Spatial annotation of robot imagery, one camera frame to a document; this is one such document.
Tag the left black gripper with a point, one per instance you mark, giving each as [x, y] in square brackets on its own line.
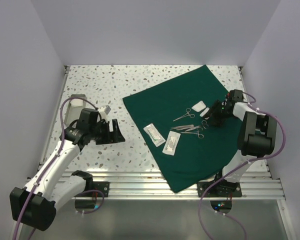
[114, 136]

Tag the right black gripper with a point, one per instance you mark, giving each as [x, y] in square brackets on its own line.
[217, 121]

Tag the white gauze pad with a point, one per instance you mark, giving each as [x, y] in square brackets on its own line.
[77, 103]
[198, 107]
[204, 112]

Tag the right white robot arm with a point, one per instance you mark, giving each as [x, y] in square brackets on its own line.
[256, 138]

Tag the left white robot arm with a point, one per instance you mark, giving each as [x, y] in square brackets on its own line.
[36, 204]

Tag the silver surgical scissors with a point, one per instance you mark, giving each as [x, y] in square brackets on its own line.
[204, 125]

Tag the green surgical drape cloth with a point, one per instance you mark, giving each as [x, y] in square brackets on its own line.
[162, 105]

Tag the silver forceps lower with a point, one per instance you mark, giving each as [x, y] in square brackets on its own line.
[197, 132]

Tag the silver forceps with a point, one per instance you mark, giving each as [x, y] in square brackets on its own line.
[188, 113]
[197, 132]

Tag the silver forceps upper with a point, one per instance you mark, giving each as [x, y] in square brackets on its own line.
[188, 113]

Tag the suture packet green thread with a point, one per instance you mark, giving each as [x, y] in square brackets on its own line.
[154, 135]

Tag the silver tweezers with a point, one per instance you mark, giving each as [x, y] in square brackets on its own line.
[182, 127]

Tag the metal instrument tray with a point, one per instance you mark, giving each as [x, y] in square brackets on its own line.
[73, 113]

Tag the white suture packet printed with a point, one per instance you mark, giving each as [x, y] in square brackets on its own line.
[171, 143]

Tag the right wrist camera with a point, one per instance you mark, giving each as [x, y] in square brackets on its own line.
[234, 96]

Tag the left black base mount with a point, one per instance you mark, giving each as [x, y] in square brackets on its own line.
[92, 199]

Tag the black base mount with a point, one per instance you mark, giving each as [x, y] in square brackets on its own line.
[223, 193]
[92, 199]

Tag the aluminium rail frame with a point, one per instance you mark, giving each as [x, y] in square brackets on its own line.
[121, 172]

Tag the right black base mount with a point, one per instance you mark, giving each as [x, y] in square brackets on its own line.
[223, 193]

